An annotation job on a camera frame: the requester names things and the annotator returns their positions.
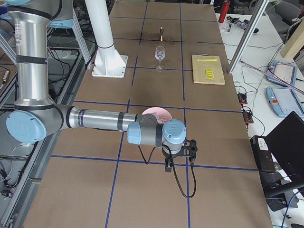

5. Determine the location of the upper teach pendant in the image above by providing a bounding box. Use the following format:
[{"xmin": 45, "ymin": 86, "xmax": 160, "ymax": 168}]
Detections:
[{"xmin": 266, "ymin": 60, "xmax": 297, "ymax": 86}]

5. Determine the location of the steel cocktail jigger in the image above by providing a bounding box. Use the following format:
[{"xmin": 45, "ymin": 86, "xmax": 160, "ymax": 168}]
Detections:
[{"xmin": 160, "ymin": 27, "xmax": 164, "ymax": 42}]

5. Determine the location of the pile of ice cubes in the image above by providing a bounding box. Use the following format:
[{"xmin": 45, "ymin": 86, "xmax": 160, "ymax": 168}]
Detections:
[{"xmin": 154, "ymin": 114, "xmax": 171, "ymax": 124}]

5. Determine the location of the bamboo cutting board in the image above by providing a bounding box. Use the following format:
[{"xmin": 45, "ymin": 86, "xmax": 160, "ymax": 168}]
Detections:
[{"xmin": 192, "ymin": 55, "xmax": 225, "ymax": 85}]

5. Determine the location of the clear plastic bag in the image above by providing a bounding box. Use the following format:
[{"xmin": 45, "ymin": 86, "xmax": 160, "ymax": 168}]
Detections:
[{"xmin": 219, "ymin": 16, "xmax": 249, "ymax": 33}]

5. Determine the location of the black laptop monitor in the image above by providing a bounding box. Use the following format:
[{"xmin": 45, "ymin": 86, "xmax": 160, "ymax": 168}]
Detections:
[{"xmin": 265, "ymin": 111, "xmax": 304, "ymax": 198}]

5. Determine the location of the long pink rod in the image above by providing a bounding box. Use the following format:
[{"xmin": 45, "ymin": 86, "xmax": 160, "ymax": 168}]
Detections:
[{"xmin": 240, "ymin": 60, "xmax": 304, "ymax": 95}]

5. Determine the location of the teach pendant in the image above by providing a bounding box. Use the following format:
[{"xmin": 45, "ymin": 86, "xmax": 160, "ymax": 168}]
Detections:
[
  {"xmin": 266, "ymin": 86, "xmax": 304, "ymax": 118},
  {"xmin": 266, "ymin": 60, "xmax": 297, "ymax": 86}
]

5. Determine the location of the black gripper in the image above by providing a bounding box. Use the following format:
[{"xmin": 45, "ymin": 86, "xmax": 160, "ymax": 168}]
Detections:
[{"xmin": 162, "ymin": 146, "xmax": 181, "ymax": 171}]

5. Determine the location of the lower teach pendant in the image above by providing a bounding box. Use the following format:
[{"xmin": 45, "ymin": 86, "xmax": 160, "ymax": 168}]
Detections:
[{"xmin": 266, "ymin": 86, "xmax": 304, "ymax": 118}]

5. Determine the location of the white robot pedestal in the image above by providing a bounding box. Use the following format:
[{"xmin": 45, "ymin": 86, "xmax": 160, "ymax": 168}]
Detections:
[{"xmin": 85, "ymin": 0, "xmax": 128, "ymax": 78}]

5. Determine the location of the red metal bottle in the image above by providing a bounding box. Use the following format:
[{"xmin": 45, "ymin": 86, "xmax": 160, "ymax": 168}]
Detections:
[{"xmin": 218, "ymin": 0, "xmax": 230, "ymax": 23}]

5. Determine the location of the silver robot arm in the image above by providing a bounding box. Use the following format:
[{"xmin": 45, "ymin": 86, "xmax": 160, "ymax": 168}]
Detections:
[{"xmin": 6, "ymin": 0, "xmax": 189, "ymax": 171}]

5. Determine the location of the yellow plastic knife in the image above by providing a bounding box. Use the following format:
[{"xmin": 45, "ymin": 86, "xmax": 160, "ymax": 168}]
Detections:
[{"xmin": 197, "ymin": 58, "xmax": 218, "ymax": 62}]

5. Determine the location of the aluminium frame post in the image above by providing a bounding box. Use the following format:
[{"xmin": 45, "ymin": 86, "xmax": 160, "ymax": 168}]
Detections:
[{"xmin": 228, "ymin": 0, "xmax": 269, "ymax": 74}]

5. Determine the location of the black box device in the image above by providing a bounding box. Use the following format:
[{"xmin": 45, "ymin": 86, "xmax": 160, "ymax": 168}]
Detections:
[{"xmin": 250, "ymin": 135, "xmax": 276, "ymax": 173}]

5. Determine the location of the clear wine glass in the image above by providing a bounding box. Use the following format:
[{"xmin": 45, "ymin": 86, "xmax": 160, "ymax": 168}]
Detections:
[{"xmin": 154, "ymin": 46, "xmax": 165, "ymax": 72}]

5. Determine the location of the pink plastic bowl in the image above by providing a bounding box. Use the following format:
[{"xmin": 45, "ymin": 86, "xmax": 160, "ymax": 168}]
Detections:
[{"xmin": 142, "ymin": 107, "xmax": 172, "ymax": 120}]

